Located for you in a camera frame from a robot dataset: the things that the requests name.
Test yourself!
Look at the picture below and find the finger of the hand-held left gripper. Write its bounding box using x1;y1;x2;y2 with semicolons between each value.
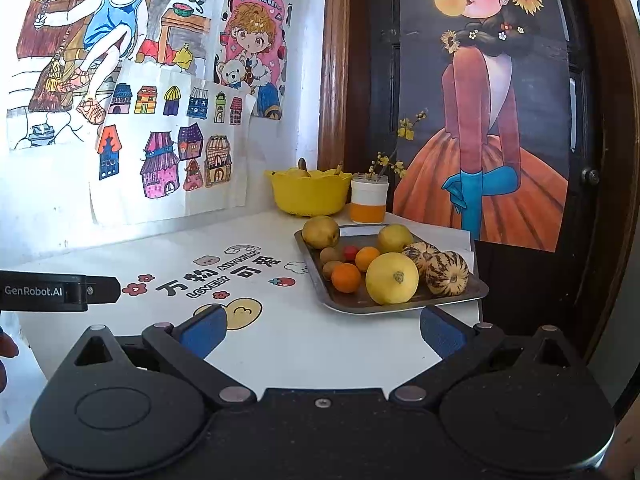
87;276;122;305

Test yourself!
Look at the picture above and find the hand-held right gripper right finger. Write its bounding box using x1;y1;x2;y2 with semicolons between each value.
390;305;576;405

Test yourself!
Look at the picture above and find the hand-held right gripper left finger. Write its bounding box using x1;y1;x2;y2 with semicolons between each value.
72;305;258;406

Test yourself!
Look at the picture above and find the striped pepino melon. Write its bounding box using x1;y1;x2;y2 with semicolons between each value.
425;251;471;297
401;241;442;276

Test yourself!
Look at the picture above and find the large yellow melon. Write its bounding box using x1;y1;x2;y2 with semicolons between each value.
365;252;420;306

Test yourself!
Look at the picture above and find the metal tray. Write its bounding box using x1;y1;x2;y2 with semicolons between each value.
293;223;490;316

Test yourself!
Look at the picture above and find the orange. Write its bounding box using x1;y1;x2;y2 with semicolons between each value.
331;263;362;294
355;246;382;273

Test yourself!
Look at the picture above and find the person's left hand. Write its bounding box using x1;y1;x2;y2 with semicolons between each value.
0;332;20;393

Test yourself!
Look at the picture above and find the houses drawing sheet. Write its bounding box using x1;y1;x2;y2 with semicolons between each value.
89;62;257;227

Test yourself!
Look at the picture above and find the orange and white cup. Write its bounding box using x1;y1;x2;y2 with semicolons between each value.
350;172;390;225

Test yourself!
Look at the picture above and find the brownish yellow pear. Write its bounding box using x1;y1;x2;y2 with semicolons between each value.
302;215;341;250

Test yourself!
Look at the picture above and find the yellow plastic bowl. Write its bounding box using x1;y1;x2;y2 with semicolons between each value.
265;168;353;217

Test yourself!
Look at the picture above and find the yellow flower sprig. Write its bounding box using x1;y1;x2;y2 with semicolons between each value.
369;108;429;181

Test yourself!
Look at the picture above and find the dark door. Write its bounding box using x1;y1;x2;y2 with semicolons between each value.
345;0;608;361

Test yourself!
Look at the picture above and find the drawing of child with fan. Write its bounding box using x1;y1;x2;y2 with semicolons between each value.
5;0;226;151

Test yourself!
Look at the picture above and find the drawing of child with teddy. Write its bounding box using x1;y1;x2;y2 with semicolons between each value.
215;0;291;121

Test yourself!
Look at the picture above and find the wall poster orange dress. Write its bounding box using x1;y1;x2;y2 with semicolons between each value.
392;0;573;253

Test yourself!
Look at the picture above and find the wooden door frame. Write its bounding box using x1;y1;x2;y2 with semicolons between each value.
317;0;640;376

